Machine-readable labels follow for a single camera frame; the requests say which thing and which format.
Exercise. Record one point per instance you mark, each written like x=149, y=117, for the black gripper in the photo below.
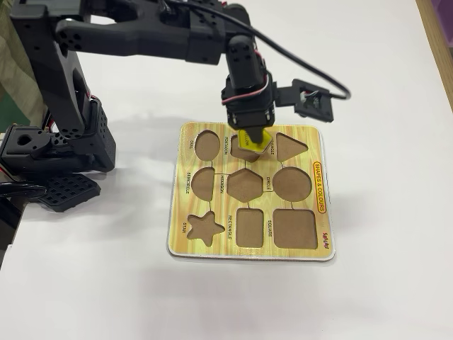
x=248, y=118

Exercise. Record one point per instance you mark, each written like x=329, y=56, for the yellow pentagon puzzle piece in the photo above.
x=244, y=142

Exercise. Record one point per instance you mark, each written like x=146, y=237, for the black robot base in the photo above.
x=21, y=156

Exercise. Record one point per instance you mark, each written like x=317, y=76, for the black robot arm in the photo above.
x=141, y=39

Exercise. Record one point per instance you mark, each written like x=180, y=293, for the wooden shape puzzle board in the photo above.
x=308, y=148

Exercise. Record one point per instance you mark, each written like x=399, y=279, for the black grid clamp plate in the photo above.
x=67, y=191

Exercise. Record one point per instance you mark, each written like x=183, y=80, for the light wooden edge strip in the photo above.
x=439, y=42

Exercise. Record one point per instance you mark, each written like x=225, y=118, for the purple box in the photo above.
x=444, y=10

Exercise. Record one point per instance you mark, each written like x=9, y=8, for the beige patterned cloth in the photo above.
x=14, y=71

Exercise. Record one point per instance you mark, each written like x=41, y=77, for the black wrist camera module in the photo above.
x=315, y=102

